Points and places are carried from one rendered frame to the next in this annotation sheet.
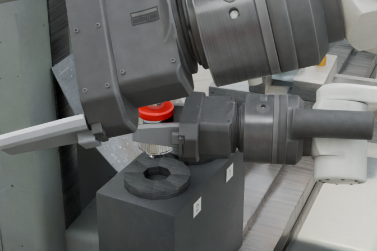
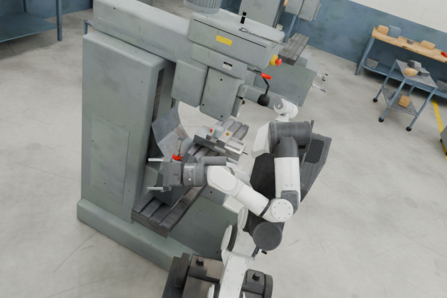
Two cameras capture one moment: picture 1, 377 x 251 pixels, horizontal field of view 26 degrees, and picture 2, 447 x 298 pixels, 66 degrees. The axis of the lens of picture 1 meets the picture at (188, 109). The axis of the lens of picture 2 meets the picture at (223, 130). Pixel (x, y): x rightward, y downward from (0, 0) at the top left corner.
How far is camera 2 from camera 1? 0.85 m
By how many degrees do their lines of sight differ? 9
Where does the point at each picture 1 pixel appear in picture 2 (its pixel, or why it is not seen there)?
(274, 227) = not seen: hidden behind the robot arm
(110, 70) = (168, 182)
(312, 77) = (223, 139)
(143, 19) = (175, 174)
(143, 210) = not seen: hidden behind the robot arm
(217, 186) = not seen: hidden behind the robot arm
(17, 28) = (144, 114)
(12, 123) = (136, 136)
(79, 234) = (149, 167)
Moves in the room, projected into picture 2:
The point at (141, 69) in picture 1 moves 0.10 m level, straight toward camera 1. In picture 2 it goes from (173, 183) to (171, 203)
